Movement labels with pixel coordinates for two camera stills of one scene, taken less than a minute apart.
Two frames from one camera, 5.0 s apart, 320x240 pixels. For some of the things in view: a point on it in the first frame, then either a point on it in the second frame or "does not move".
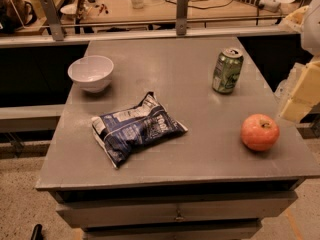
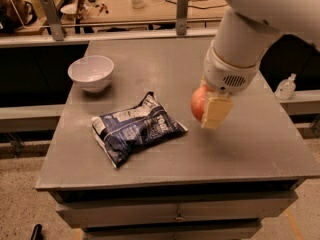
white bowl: [92, 73] does not move
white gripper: [312, 29] to [224, 73]
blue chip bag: [123, 132] does not move
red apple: [259, 132] to [198, 100]
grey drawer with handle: [222, 207] does not move
